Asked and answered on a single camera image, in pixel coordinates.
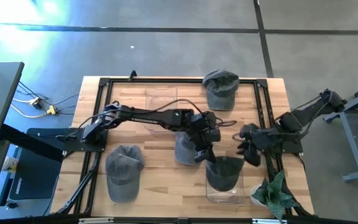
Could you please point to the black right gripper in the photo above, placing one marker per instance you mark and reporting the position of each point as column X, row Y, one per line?
column 264, row 140

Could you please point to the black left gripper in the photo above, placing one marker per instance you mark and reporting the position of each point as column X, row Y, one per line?
column 207, row 130

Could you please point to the blue-grey baseball cap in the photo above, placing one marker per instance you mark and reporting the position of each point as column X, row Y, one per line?
column 183, row 152

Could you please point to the blackish dark green baseball cap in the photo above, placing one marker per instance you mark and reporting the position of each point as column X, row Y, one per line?
column 224, row 175

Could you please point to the grey-green baseball cap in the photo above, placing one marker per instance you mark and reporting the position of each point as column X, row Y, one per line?
column 221, row 90

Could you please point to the mid-grey baseball cap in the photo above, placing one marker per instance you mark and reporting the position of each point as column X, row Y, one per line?
column 123, row 174

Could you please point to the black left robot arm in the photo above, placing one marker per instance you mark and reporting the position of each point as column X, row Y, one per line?
column 148, row 117

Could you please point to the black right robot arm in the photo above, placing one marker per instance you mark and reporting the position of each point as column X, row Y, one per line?
column 306, row 115

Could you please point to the clear plastic bin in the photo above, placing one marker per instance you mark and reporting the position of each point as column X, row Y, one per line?
column 160, row 96
column 225, row 197

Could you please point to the snake plant in white pot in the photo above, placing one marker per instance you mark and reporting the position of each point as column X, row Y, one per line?
column 272, row 196

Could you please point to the grey metal stand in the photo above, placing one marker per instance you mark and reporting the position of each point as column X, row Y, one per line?
column 351, row 146

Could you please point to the yellow power plug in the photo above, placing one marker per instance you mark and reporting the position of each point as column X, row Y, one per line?
column 52, row 109
column 36, row 102

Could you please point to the black mat with white logo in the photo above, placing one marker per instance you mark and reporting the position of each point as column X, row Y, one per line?
column 36, row 177

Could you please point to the black support beam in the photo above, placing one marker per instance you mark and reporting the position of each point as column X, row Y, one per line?
column 30, row 141

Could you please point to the silver aluminium bracket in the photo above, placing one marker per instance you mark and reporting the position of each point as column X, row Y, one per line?
column 269, row 221
column 95, row 221

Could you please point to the black aluminium table frame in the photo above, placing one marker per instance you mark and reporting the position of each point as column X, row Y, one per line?
column 182, row 81

